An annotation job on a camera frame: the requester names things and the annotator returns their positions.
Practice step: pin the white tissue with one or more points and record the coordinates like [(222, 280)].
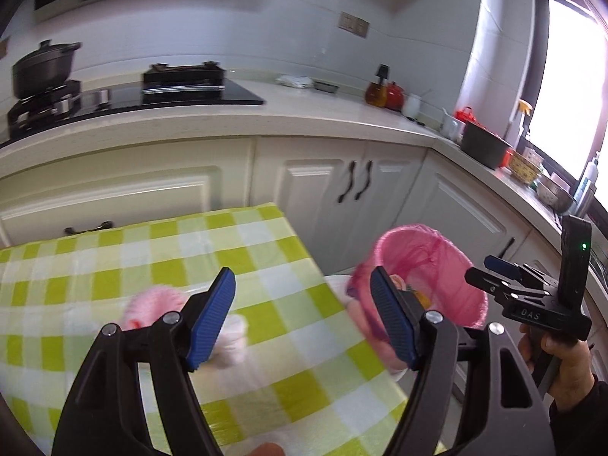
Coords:
[(232, 342)]

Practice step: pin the kitchen window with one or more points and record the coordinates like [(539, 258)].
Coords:
[(570, 80)]

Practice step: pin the white jar with spoon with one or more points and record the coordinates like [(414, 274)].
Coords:
[(412, 107)]

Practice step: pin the black cooking pot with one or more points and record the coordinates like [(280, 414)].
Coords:
[(45, 66)]

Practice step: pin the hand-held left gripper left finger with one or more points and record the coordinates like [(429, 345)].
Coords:
[(213, 318)]

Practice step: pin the yellow spray bottle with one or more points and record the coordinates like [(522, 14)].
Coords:
[(522, 114)]

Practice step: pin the white pump bottle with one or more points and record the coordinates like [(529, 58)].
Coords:
[(588, 180)]

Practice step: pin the glass oil bottle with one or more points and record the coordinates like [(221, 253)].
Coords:
[(376, 92)]

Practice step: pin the person's right forearm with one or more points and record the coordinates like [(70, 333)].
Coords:
[(584, 418)]

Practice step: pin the yellow patterned bowl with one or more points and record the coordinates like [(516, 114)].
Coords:
[(525, 170)]

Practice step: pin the pink trash bin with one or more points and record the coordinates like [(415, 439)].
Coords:
[(368, 327)]

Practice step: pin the yellow sponge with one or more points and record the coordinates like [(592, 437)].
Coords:
[(422, 301)]

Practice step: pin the person's left hand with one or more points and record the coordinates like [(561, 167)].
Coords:
[(266, 451)]

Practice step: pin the white kitchen base cabinets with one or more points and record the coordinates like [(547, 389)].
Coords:
[(308, 180)]

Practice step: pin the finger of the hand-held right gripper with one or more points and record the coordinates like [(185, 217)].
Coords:
[(501, 266), (482, 280)]

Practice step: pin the red basket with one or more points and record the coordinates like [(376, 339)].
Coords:
[(468, 116)]

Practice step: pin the white plastic bag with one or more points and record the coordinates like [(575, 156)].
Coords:
[(294, 81)]

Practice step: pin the small metal tray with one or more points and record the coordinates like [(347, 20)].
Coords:
[(325, 87)]

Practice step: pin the green checked tablecloth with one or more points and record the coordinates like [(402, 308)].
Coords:
[(285, 266)]

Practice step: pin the pink trash bag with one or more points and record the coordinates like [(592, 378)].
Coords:
[(441, 266)]

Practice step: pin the grey wall outlet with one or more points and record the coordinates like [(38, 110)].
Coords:
[(4, 47)]

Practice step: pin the person's right hand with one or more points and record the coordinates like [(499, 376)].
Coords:
[(572, 365)]

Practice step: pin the red container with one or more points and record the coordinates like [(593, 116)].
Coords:
[(509, 157)]

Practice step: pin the beige wall socket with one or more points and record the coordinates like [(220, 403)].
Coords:
[(346, 22), (361, 27)]

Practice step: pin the black gas stove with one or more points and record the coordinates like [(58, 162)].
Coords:
[(166, 97)]

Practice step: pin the metal bowl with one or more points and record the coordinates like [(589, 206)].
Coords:
[(555, 194)]

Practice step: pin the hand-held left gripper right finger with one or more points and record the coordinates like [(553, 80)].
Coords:
[(392, 318)]

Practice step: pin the black rectangular basin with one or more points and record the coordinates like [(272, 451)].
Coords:
[(484, 145)]

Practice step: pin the red ceramic pot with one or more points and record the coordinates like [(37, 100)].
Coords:
[(395, 99)]

